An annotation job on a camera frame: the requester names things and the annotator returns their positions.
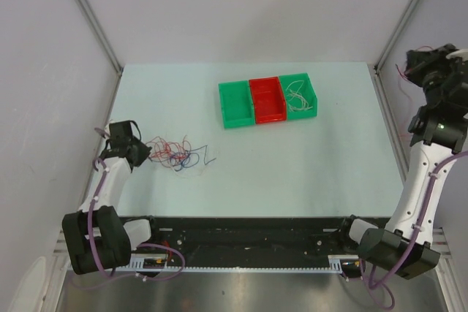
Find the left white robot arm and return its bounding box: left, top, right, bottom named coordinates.
left=61, top=120, right=162, bottom=277

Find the blue thin wire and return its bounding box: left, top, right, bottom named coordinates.
left=170, top=143, right=217, bottom=173

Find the left aluminium frame post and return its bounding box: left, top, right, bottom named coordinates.
left=75, top=0, right=123, bottom=77

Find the green plastic bin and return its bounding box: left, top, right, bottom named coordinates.
left=279, top=72, right=318, bottom=121
left=218, top=80, right=255, bottom=129

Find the right aluminium frame post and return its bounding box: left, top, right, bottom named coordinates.
left=373, top=0, right=422, bottom=72

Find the red plastic bin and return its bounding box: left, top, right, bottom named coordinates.
left=249, top=77, right=287, bottom=124

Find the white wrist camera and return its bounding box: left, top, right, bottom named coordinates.
left=94, top=125, right=110, bottom=139
left=446, top=49, right=468, bottom=62

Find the red thin wire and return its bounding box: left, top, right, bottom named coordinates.
left=146, top=134, right=195, bottom=170

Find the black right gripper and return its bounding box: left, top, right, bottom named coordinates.
left=403, top=44, right=467, bottom=107

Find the slotted grey cable duct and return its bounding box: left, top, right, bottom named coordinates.
left=116, top=255, right=358, bottom=274

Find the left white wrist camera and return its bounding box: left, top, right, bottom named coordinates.
left=94, top=125, right=110, bottom=139

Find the aluminium frame post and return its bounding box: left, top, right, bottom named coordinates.
left=373, top=0, right=422, bottom=72
left=75, top=0, right=123, bottom=77

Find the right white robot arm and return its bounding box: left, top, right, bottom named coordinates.
left=337, top=44, right=467, bottom=289

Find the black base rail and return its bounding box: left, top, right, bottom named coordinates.
left=131, top=216, right=392, bottom=267

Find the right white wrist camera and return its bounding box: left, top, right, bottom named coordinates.
left=446, top=49, right=468, bottom=62

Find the right aluminium base profile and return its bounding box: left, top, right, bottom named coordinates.
left=431, top=228, right=451, bottom=257

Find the white thin wire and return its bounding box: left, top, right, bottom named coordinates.
left=284, top=80, right=316, bottom=113

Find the right green plastic bin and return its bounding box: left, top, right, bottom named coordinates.
left=279, top=72, right=318, bottom=121

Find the left green plastic bin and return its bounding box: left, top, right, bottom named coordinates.
left=218, top=80, right=255, bottom=129

